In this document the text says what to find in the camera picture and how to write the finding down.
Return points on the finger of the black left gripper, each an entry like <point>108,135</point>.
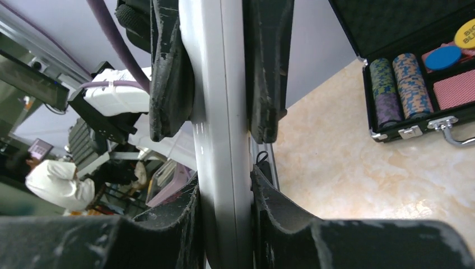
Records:
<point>267,39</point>

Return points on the person in white coat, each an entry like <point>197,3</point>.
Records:
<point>56,182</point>

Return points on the blue poker chip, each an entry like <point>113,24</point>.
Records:
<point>443,58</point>

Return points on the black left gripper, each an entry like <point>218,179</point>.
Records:
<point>172,84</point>

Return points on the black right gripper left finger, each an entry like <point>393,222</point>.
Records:
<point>169,235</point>

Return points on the yellow poker chip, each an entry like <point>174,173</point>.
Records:
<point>464,36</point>

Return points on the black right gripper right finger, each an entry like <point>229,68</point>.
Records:
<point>287,236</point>

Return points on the pink card deck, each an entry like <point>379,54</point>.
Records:
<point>455,91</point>

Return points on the black poker chip case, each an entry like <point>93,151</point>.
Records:
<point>393,39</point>

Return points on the white remote control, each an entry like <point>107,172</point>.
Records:
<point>213,35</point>

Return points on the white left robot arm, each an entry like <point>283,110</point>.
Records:
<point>147,107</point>

